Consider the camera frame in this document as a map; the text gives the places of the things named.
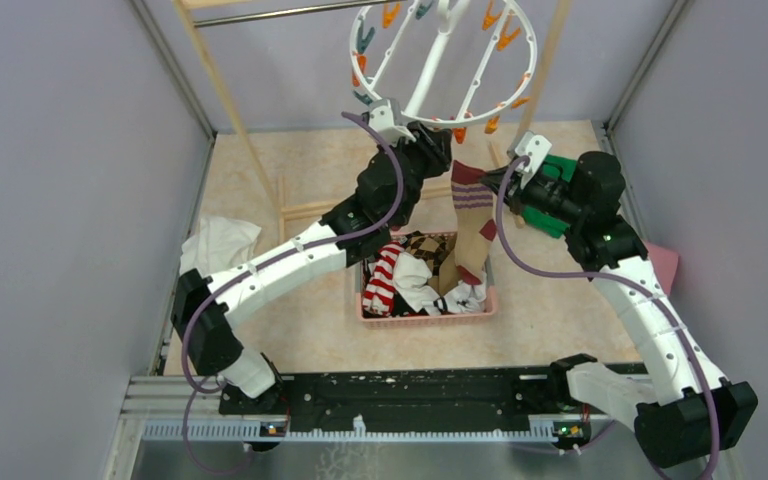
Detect orange clip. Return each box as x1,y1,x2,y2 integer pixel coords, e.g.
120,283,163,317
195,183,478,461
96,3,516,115
484,115,501,135
452,127,467,144

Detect metal rack rod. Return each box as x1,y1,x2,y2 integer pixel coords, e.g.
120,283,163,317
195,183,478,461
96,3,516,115
194,0,396,29

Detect white black sock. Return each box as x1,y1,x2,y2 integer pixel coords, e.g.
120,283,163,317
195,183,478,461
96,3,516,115
393,253,487,316

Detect pink cloth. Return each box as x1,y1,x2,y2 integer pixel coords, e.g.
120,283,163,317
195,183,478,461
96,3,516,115
644,242,680,295

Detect pink plastic basket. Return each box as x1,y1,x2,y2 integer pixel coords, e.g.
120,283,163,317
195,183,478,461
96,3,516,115
356,232,498,328

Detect teal clip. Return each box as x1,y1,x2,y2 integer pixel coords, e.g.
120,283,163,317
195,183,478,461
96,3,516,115
355,23,376,55

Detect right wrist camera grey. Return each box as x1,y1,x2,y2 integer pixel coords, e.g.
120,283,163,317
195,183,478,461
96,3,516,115
506,130,553,180

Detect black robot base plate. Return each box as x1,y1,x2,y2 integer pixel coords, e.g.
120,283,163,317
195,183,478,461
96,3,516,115
218,366,597,434

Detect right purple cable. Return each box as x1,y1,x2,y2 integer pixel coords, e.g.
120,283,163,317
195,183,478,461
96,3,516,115
495,155,721,480

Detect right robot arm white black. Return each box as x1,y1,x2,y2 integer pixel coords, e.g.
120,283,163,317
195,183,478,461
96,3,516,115
479,151,758,479

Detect red white striped sock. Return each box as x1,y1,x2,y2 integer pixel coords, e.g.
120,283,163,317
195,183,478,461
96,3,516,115
361,241,405,316

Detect white round clip hanger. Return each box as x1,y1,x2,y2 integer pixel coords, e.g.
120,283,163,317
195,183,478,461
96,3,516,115
348,1,529,131

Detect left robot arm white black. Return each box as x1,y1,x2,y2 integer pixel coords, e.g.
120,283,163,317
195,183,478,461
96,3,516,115
171,114,453,414

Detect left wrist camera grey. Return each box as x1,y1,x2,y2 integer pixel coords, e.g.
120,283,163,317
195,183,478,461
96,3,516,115
367,98,416,146

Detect green cloth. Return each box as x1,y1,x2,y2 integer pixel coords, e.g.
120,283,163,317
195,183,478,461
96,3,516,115
522,155,577,239

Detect white cloth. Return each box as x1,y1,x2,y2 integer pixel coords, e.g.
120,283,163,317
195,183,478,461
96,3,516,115
178,215,262,277

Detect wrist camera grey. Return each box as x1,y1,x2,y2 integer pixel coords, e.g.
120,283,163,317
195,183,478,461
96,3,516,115
506,130,553,180
367,98,416,146

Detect brown argyle sock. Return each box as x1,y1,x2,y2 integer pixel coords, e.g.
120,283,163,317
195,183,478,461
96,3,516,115
404,231,456,276

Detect wooden drying rack frame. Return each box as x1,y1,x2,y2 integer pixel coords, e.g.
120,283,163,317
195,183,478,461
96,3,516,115
173,1,571,241

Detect beige purple striped sock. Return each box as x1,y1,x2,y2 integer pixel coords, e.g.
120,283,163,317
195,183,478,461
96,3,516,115
450,161,497,285

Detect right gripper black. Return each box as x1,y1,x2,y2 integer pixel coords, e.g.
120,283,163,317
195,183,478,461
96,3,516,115
477,161,585,226

